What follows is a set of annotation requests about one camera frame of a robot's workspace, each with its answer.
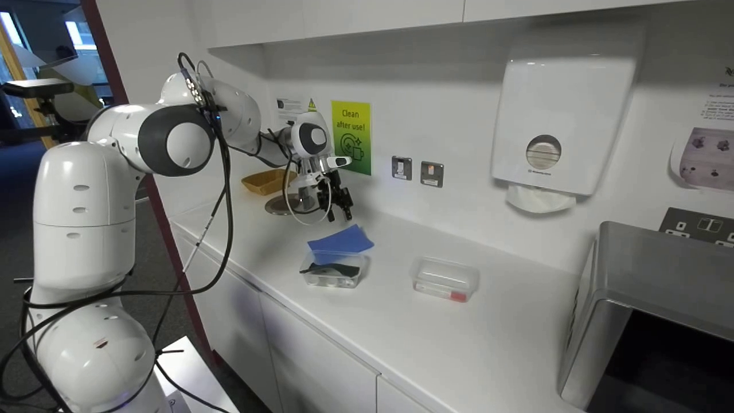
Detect white paper towel dispenser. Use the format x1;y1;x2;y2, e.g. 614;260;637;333
492;58;636;216

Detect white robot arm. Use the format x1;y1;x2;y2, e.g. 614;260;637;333
24;71;348;413

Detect blue paper towel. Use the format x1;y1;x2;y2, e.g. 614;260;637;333
308;225;374;264

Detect wicker basket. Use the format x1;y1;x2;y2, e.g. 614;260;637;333
241;170;291;195

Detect wall switch plate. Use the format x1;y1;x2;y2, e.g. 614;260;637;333
419;160;446;189
393;156;414;181

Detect right wall switch plate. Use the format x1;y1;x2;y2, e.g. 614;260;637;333
419;160;446;189

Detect stainless steel microwave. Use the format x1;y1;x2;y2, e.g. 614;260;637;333
557;220;734;409

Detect upper white cabinets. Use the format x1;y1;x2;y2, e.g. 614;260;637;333
190;0;683;48

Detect round metal drain tray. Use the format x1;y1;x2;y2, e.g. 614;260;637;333
266;194;320;216

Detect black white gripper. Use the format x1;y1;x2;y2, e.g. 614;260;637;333
310;156;354;214

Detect clear plastic lidded container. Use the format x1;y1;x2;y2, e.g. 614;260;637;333
414;260;480;303

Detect black cable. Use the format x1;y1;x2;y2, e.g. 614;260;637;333
0;51;237;413

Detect green clean after use sign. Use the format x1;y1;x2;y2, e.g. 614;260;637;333
330;101;372;175

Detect left wall switch plate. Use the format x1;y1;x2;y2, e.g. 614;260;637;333
393;156;414;181

